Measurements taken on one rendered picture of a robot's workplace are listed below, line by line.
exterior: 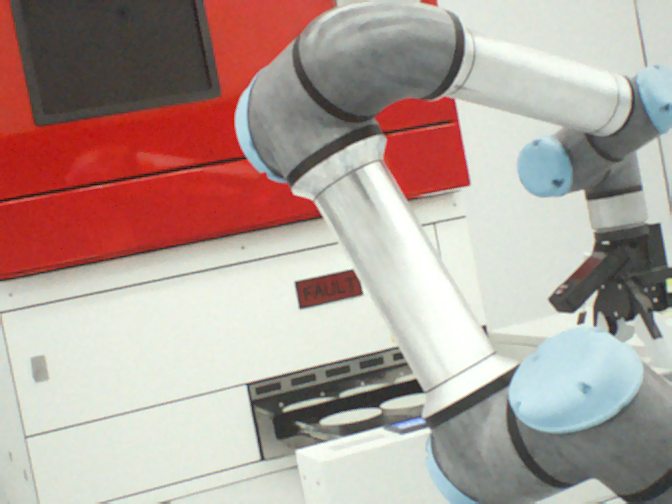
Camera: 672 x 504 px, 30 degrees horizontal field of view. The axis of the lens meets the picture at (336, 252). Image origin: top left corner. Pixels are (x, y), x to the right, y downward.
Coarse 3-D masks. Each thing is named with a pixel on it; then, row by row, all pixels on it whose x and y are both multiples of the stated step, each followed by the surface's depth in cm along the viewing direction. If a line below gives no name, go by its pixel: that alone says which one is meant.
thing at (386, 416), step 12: (360, 408) 207; (372, 408) 205; (384, 408) 203; (396, 408) 201; (408, 408) 199; (420, 408) 197; (312, 420) 204; (360, 420) 196; (372, 420) 195; (384, 420) 193; (396, 420) 192; (336, 432) 191; (348, 432) 189; (360, 432) 188
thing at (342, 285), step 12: (336, 276) 212; (348, 276) 213; (300, 288) 210; (312, 288) 211; (324, 288) 211; (336, 288) 212; (348, 288) 213; (300, 300) 210; (312, 300) 211; (324, 300) 211
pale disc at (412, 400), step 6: (408, 396) 210; (414, 396) 209; (420, 396) 208; (390, 402) 207; (396, 402) 206; (402, 402) 205; (408, 402) 204; (414, 402) 203; (420, 402) 202; (390, 408) 202
